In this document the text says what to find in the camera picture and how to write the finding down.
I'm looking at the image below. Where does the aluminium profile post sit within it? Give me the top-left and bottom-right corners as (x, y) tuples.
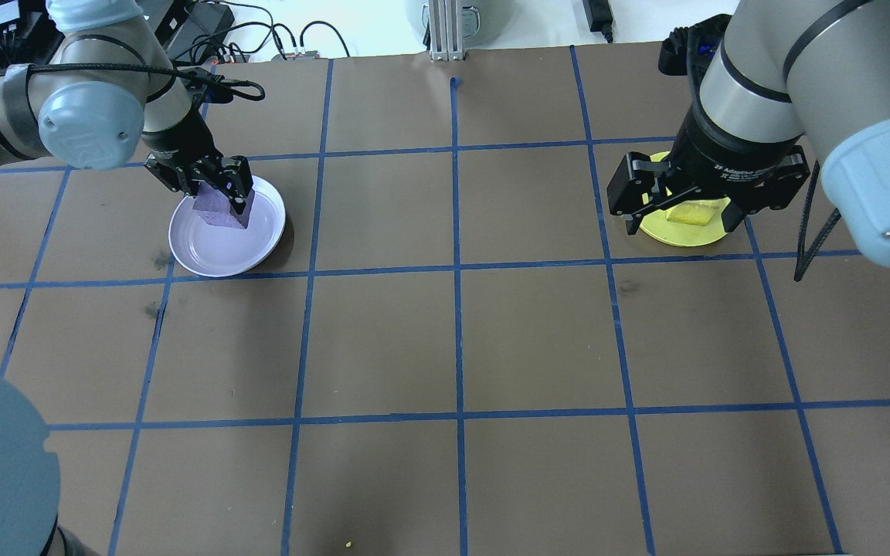
(427, 0), (467, 62)

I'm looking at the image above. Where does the black box with white label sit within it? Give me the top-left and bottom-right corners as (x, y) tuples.
(0, 0), (52, 55)

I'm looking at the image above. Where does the black power adapter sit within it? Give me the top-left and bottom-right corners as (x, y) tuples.
(171, 2), (236, 49)
(583, 0), (617, 44)

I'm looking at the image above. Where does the purple foam block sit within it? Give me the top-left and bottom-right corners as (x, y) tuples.
(192, 181), (256, 230)

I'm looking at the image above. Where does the purple round plate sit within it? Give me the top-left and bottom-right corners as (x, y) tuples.
(168, 174), (288, 279)

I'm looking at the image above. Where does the yellow round plate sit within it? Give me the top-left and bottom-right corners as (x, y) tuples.
(637, 151), (733, 248)

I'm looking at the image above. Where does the yellow foam block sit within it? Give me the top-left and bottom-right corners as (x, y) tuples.
(665, 197), (732, 227)

